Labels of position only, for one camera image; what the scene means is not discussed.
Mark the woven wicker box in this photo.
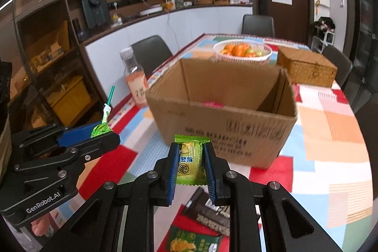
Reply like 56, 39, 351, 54
276, 47, 338, 88

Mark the yellow green candy packet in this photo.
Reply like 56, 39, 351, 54
174, 134, 210, 185

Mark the brown cardboard box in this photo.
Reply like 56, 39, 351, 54
146, 59, 297, 169

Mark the pink drink bottle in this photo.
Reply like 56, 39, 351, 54
120, 47, 148, 107

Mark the white fruit basket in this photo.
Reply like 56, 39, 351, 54
213, 39, 273, 63

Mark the green chips bag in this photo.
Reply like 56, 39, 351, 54
165, 226, 222, 252

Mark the green lollipop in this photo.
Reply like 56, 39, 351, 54
90, 86, 115, 138

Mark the grey chair right side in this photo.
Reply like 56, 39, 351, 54
322, 44, 353, 88

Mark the grey chair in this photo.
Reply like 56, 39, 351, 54
322, 44, 353, 88
131, 35, 173, 76

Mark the black snack packet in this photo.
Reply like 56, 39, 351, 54
182, 187, 230, 236

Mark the colourful patchwork tablecloth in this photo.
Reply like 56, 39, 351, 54
47, 33, 374, 252

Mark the grey chair left side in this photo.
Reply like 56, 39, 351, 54
131, 35, 173, 76

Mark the grey chair far end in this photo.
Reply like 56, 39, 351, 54
241, 14, 275, 38

